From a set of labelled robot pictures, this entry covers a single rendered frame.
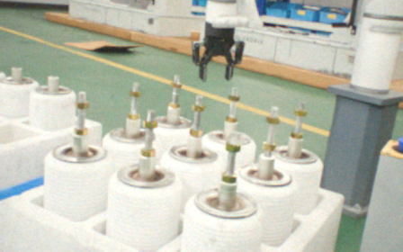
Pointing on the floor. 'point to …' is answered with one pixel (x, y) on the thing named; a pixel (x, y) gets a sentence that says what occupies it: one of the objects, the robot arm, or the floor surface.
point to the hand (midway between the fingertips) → (216, 76)
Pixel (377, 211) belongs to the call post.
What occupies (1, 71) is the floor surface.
